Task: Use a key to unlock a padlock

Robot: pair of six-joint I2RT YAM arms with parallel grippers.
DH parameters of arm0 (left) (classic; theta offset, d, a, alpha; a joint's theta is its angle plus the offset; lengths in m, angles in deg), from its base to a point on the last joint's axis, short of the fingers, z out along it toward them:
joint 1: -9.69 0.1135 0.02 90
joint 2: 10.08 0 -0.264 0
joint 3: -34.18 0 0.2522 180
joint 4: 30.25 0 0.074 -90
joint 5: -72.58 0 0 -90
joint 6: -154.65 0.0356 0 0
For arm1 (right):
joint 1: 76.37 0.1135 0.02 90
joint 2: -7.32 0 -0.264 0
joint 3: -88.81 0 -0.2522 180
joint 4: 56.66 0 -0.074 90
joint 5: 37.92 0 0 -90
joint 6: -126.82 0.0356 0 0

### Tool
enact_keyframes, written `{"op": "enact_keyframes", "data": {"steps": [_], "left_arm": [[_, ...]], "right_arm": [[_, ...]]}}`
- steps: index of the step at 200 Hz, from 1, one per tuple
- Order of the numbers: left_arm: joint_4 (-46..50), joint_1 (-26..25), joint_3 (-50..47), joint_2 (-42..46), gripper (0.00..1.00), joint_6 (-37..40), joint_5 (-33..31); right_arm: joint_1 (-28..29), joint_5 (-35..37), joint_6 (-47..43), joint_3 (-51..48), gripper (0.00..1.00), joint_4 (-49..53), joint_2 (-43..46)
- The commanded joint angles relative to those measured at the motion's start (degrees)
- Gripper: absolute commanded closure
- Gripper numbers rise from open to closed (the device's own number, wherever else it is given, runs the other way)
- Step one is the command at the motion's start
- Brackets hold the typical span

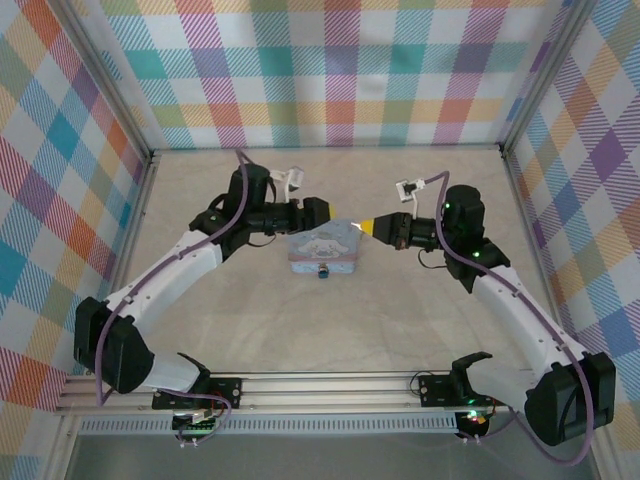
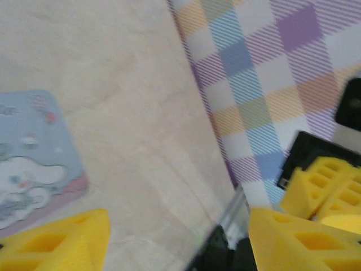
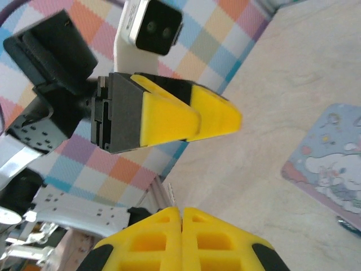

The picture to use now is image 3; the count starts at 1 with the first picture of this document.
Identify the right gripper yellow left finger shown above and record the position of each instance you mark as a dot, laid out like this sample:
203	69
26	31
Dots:
146	248

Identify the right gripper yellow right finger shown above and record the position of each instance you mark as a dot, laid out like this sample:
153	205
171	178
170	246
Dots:
214	248

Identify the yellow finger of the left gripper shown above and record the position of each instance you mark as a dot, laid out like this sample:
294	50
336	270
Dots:
169	121
217	115

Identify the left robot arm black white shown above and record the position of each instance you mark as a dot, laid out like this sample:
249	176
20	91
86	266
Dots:
14	161

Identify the aluminium side rail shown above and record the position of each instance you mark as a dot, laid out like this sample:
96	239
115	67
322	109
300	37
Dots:
159	194

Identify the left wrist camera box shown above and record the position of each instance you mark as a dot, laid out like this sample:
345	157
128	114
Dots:
141	42

